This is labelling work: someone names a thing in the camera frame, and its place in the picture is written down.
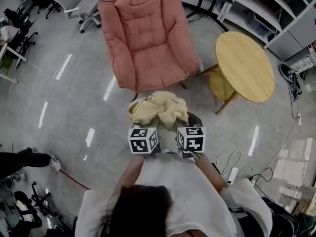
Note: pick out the black round floor device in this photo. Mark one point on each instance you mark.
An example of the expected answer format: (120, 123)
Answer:
(287, 71)

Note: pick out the white metal shelving rack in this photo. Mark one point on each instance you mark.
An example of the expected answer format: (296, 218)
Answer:
(271, 11)

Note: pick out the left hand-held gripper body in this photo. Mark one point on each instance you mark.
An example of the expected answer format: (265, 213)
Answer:
(142, 142)

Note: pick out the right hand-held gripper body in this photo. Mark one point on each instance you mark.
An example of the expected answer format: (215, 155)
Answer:
(195, 142)

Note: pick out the person's left forearm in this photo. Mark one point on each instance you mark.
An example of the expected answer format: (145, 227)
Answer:
(130, 174)

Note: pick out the white desk with drawers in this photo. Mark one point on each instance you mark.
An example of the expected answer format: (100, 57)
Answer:
(306, 62)

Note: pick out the black office chair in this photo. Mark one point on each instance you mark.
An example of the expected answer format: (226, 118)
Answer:
(29, 206)

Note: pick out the white office chair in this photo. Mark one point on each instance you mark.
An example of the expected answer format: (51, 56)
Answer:
(79, 7)

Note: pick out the person's right forearm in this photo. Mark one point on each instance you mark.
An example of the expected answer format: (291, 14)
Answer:
(209, 171)

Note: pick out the pink cushioned armchair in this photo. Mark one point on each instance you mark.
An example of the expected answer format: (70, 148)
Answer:
(148, 38)

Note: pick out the cream yellow cloth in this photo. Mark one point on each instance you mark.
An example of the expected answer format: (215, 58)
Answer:
(158, 107)

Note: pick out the white power strip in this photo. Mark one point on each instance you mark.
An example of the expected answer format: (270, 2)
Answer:
(299, 119)
(233, 175)

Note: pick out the round wooden side table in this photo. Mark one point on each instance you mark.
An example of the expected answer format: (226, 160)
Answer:
(244, 65)

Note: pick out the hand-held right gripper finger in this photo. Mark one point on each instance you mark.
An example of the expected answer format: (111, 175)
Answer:
(196, 122)

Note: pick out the person's white shirt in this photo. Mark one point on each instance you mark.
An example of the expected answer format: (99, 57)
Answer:
(187, 194)

